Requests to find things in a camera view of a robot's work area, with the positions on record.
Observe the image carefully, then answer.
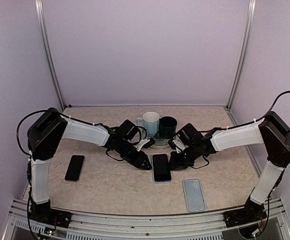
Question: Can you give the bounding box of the light blue phone case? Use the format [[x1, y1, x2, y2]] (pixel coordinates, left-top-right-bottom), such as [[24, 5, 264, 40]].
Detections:
[[183, 178, 206, 213], [151, 153, 172, 185]]

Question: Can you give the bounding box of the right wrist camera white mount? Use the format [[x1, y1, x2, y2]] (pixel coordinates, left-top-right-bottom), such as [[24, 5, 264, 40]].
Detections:
[[168, 139, 185, 153]]

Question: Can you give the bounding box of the aluminium frame post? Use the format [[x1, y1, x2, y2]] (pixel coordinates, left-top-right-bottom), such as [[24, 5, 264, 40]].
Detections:
[[34, 0, 66, 111], [226, 0, 256, 112]]

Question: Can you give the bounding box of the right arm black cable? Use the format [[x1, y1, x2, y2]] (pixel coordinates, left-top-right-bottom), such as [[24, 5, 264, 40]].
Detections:
[[199, 90, 290, 161]]

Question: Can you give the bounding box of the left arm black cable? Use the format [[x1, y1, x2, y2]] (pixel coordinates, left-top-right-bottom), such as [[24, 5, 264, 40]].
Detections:
[[16, 109, 48, 156]]

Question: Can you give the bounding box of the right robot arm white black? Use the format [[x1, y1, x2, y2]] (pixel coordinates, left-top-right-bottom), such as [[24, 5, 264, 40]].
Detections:
[[169, 111, 290, 222]]

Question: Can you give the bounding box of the light blue ceramic mug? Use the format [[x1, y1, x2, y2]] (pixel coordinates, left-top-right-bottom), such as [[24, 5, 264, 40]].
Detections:
[[136, 111, 160, 138]]

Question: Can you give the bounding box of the right aluminium frame post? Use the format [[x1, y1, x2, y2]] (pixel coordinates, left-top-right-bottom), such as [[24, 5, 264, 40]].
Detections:
[[226, 0, 256, 112]]

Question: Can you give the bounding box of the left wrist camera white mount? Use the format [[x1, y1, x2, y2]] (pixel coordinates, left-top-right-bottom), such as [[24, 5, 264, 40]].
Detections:
[[134, 138, 155, 152]]

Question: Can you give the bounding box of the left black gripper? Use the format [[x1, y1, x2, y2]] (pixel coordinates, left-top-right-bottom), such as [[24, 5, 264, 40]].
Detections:
[[117, 139, 152, 170]]

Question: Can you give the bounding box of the left aluminium frame post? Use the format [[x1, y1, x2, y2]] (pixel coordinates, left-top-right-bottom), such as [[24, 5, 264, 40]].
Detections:
[[34, 0, 66, 111]]

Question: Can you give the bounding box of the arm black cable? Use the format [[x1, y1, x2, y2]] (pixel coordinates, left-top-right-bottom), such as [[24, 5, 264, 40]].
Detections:
[[16, 109, 48, 156], [199, 90, 290, 161]]

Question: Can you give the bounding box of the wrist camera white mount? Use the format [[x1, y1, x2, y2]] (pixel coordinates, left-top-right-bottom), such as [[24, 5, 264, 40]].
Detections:
[[168, 139, 185, 153], [134, 138, 155, 152]]

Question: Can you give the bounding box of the purple edged black phone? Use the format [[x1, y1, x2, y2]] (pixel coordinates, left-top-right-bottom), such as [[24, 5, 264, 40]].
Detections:
[[152, 153, 170, 181]]

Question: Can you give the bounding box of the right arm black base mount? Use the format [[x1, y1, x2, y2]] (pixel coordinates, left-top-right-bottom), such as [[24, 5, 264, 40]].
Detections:
[[223, 204, 267, 228]]

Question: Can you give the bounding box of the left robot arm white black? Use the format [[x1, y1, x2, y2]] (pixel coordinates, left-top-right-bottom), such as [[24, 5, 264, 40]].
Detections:
[[27, 107, 152, 223]]

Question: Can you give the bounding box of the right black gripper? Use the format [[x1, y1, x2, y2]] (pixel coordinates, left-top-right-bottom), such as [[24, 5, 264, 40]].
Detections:
[[167, 143, 199, 170]]

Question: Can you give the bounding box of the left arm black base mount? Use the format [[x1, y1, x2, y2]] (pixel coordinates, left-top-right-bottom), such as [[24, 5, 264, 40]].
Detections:
[[29, 205, 72, 229]]

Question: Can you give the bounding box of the dark green ceramic mug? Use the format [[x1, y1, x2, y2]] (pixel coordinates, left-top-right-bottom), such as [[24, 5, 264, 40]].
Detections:
[[159, 116, 177, 139]]

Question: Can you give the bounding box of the grey ceramic plate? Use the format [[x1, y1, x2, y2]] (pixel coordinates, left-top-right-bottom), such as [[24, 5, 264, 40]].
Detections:
[[141, 129, 176, 149]]

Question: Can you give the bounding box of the black phone near left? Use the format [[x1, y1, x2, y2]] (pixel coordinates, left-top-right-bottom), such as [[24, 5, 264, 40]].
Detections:
[[65, 155, 85, 182]]

